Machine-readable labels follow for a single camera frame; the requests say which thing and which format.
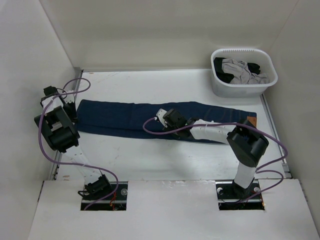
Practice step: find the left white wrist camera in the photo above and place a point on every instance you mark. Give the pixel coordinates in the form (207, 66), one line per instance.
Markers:
(68, 96)

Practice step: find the white plastic laundry basket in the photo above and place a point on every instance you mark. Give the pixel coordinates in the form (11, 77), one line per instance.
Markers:
(253, 55)

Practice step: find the black garment in basket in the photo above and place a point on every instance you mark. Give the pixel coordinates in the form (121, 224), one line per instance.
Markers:
(226, 78)

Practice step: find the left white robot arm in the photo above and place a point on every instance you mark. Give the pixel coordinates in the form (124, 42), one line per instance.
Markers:
(58, 129)

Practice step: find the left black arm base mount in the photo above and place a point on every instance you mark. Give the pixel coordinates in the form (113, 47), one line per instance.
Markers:
(104, 195)

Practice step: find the dark blue denim trousers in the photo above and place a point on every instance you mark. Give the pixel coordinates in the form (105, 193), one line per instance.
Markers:
(126, 120)

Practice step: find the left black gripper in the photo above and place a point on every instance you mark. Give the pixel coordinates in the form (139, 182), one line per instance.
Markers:
(73, 117)

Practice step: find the grey garment in basket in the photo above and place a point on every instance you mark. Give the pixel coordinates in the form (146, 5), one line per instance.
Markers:
(244, 73)

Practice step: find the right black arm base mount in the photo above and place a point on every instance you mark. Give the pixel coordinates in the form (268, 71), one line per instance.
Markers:
(233, 198)

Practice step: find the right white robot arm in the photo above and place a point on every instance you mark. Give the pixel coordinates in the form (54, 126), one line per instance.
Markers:
(247, 145)

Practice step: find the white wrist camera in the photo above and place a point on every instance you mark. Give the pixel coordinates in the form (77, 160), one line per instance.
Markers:
(160, 116)
(68, 96)

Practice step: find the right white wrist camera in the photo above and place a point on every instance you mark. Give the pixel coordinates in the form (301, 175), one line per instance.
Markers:
(160, 116)

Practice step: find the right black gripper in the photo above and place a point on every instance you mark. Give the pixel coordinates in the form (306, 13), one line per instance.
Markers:
(168, 129)

